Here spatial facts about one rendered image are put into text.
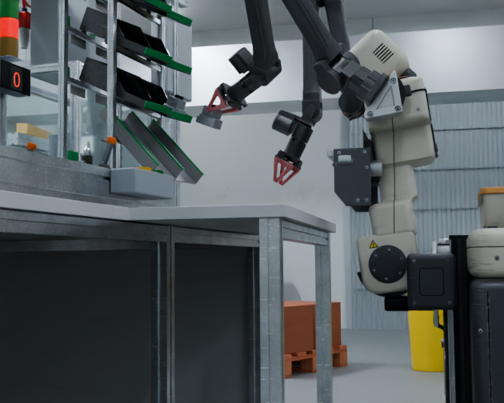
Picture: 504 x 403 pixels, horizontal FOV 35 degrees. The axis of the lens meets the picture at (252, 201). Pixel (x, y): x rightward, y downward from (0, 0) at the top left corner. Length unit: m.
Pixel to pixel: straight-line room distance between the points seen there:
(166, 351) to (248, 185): 7.65
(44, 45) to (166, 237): 1.78
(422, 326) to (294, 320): 0.89
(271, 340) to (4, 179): 0.67
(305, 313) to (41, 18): 2.78
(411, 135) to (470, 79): 5.46
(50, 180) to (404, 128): 1.02
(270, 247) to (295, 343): 3.65
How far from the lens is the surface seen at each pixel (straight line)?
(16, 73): 2.16
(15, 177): 1.66
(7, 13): 2.19
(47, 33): 3.70
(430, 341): 5.67
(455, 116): 9.47
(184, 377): 2.92
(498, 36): 7.84
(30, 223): 1.59
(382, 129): 2.28
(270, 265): 1.80
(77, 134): 3.29
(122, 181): 1.95
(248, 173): 9.69
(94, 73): 2.54
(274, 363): 1.80
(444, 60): 7.77
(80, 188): 1.85
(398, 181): 2.28
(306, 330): 5.52
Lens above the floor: 0.72
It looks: 5 degrees up
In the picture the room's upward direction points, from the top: 1 degrees counter-clockwise
